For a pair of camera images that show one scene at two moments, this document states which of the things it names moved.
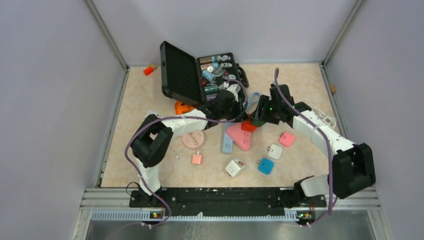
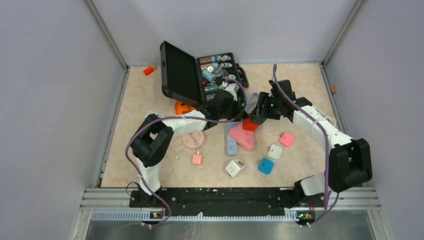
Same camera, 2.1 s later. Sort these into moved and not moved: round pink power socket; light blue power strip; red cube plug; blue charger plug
Moved: light blue power strip
Not moved: red cube plug; blue charger plug; round pink power socket
